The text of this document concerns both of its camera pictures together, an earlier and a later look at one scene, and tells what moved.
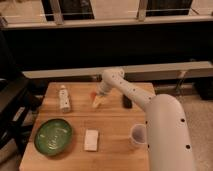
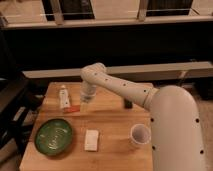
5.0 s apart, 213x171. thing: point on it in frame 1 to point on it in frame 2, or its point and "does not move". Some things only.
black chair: (20, 101) does not move
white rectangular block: (91, 140) does not move
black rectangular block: (127, 103) does not move
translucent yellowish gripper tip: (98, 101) to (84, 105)
